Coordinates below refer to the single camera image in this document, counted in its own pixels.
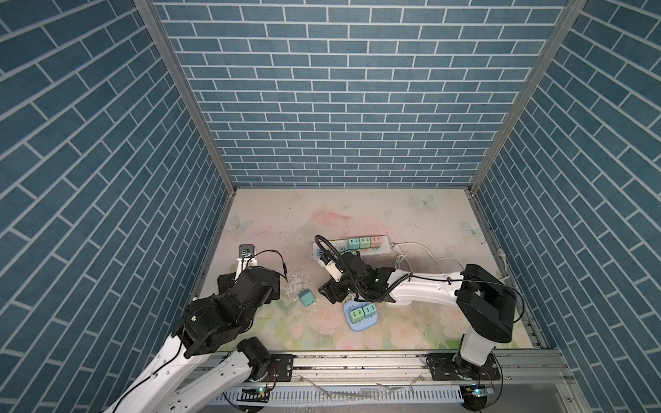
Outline green USB charger plug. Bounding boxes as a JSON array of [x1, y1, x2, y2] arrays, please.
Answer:
[[361, 303, 377, 319], [359, 237, 371, 250]]

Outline long white power strip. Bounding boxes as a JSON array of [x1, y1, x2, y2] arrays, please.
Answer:
[[330, 235, 392, 256]]

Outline teal USB charger plug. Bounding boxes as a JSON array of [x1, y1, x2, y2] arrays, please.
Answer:
[[349, 308, 364, 325], [348, 237, 361, 251], [299, 289, 315, 307]]

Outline blue square power socket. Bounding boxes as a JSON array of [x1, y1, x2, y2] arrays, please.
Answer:
[[343, 300, 379, 332]]

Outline pink USB charger plug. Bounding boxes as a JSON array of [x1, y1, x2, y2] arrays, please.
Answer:
[[370, 236, 382, 249]]

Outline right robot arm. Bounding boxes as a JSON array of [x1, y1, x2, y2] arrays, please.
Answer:
[[318, 251, 517, 380]]

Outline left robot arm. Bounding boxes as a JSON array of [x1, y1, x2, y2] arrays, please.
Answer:
[[107, 266, 285, 412]]

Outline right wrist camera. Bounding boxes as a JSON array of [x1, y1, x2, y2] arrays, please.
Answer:
[[317, 255, 343, 282]]

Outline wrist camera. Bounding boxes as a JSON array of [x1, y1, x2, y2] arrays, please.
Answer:
[[235, 244, 256, 280], [317, 255, 343, 282]]

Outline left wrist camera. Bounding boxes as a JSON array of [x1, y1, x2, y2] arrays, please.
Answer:
[[235, 244, 256, 280]]

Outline white socket white cable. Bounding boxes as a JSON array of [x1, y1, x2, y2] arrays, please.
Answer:
[[393, 245, 414, 274]]

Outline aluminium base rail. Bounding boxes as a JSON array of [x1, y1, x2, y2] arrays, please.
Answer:
[[135, 350, 590, 413]]

